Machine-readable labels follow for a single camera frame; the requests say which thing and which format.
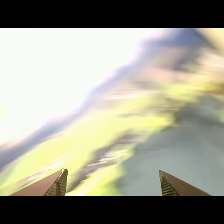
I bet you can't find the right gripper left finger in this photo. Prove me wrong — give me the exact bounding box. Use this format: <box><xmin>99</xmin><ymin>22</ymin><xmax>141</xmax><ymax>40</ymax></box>
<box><xmin>10</xmin><ymin>167</ymin><xmax>69</xmax><ymax>197</ymax></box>

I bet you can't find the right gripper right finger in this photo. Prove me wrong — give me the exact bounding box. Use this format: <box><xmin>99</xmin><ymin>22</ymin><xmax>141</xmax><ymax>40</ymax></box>
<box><xmin>158</xmin><ymin>169</ymin><xmax>212</xmax><ymax>197</ymax></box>

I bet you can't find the blue shirt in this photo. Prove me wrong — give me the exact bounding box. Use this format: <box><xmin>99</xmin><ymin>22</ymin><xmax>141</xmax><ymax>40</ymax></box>
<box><xmin>118</xmin><ymin>94</ymin><xmax>224</xmax><ymax>197</ymax></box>

